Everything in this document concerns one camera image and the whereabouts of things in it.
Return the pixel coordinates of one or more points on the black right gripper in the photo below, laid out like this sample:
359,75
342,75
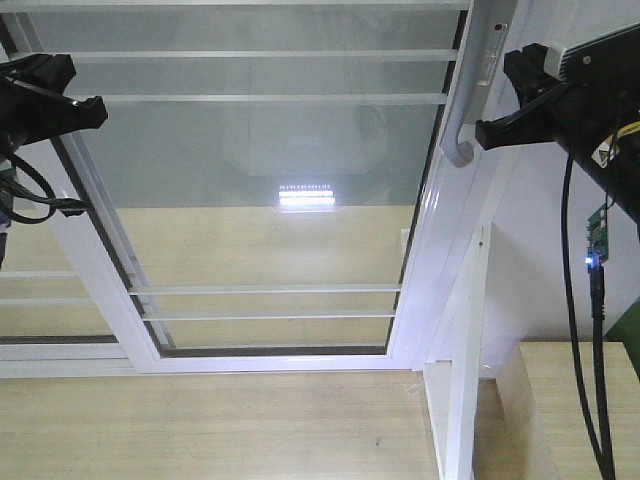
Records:
599,122

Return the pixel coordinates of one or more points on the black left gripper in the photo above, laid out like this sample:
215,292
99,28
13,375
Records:
28,115

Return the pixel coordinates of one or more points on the grey metal door handle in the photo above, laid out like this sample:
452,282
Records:
484,35

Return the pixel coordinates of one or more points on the white framed sliding glass door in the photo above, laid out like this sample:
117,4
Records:
296,106

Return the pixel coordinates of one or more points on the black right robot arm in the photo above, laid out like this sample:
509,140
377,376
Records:
583,117

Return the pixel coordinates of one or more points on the white fixed glass door panel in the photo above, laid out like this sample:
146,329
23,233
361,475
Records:
64,309

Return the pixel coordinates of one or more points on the green right circuit board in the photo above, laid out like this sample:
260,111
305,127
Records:
597,237

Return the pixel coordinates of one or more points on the green cushion bag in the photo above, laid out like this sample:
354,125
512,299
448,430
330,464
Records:
626,328

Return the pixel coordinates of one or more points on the light wooden box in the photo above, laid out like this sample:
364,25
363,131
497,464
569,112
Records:
542,412

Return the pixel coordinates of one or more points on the light wooden base platform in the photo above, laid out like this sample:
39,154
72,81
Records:
345,424

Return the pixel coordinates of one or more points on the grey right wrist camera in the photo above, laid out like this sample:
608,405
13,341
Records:
596,59

